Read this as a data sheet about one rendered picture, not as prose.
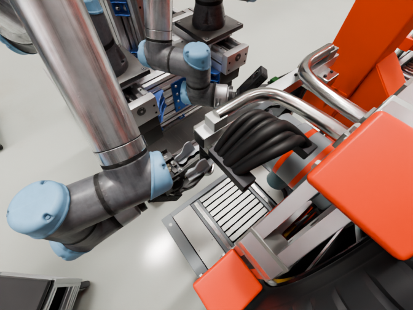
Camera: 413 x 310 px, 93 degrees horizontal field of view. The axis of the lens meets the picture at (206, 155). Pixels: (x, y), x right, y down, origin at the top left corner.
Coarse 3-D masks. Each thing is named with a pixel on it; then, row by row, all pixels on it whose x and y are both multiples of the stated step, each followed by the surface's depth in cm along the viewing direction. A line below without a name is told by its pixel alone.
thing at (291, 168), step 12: (288, 120) 46; (312, 132) 43; (324, 144) 42; (288, 156) 43; (312, 156) 41; (324, 156) 40; (276, 168) 46; (288, 168) 44; (300, 168) 42; (288, 180) 45; (300, 180) 42; (324, 204) 41
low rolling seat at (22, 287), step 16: (0, 272) 94; (16, 272) 99; (0, 288) 76; (16, 288) 76; (32, 288) 76; (48, 288) 78; (64, 288) 96; (80, 288) 100; (0, 304) 74; (16, 304) 74; (32, 304) 74; (48, 304) 78; (64, 304) 88
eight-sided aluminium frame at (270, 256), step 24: (408, 96) 20; (408, 120) 19; (312, 192) 23; (288, 216) 24; (336, 216) 21; (240, 240) 28; (264, 240) 26; (288, 240) 27; (312, 240) 23; (264, 264) 26; (288, 264) 24
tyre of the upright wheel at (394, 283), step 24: (336, 264) 21; (360, 264) 18; (384, 264) 16; (408, 264) 15; (264, 288) 34; (288, 288) 26; (312, 288) 21; (336, 288) 18; (360, 288) 16; (384, 288) 15; (408, 288) 14
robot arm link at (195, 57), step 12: (180, 48) 56; (192, 48) 52; (204, 48) 52; (180, 60) 54; (192, 60) 52; (204, 60) 52; (180, 72) 56; (192, 72) 55; (204, 72) 55; (192, 84) 58; (204, 84) 58
